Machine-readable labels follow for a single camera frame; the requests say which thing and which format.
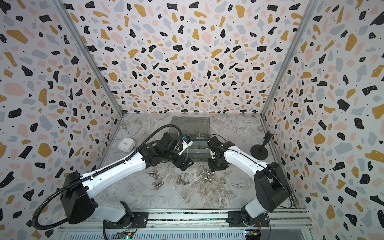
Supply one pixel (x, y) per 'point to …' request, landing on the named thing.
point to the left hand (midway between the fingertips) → (188, 155)
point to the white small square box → (126, 145)
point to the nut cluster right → (209, 174)
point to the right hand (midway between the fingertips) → (211, 166)
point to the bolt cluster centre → (185, 181)
